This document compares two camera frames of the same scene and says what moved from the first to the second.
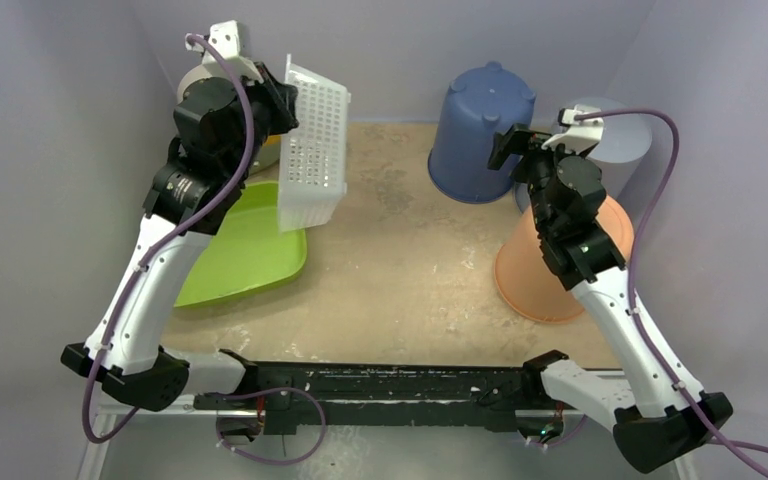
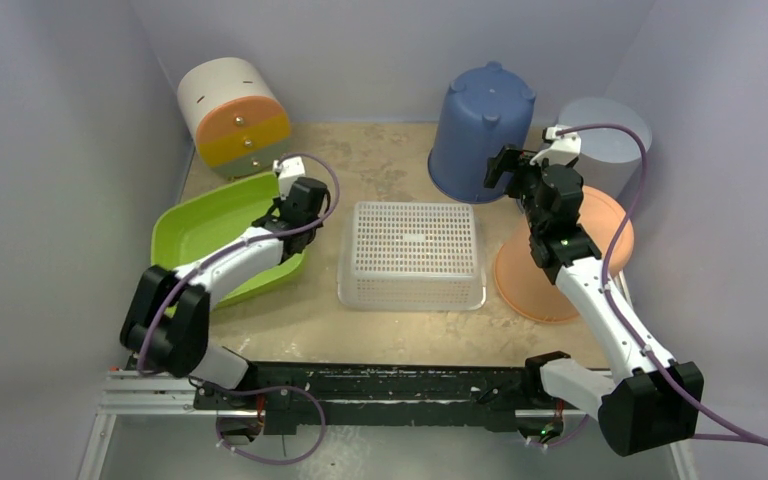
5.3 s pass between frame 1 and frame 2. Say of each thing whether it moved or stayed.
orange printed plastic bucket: stayed
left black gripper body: moved
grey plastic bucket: stayed
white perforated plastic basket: moved
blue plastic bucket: stayed
